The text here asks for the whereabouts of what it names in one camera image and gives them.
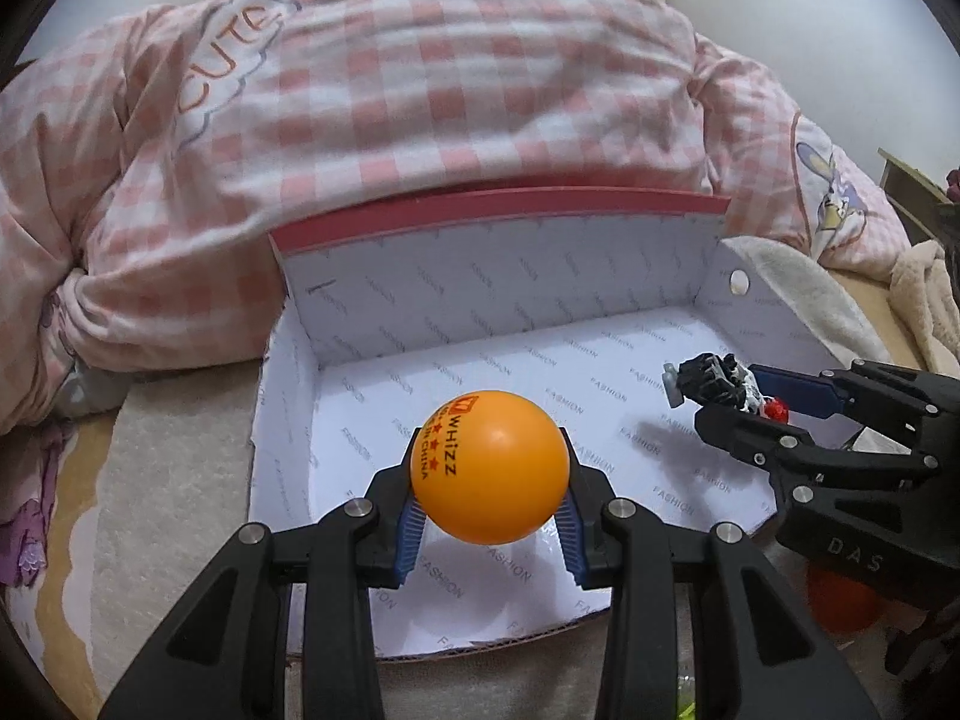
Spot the black white patterned toy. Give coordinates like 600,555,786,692
662,353,789,424

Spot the orange ping pong ball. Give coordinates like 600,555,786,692
410,390,569,546

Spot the clear plastic bottle red label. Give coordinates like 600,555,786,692
805,562,889,635

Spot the beige plush toy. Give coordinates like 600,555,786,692
889,241,960,379

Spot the white fluffy blanket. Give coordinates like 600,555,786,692
91,239,889,718

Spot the wooden side table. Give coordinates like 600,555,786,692
878,149,958,247

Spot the purple cloth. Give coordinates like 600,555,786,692
0,499,47,587

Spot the red cardboard box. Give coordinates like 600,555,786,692
245,184,864,664

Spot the pink checkered quilt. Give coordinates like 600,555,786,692
2,0,908,429

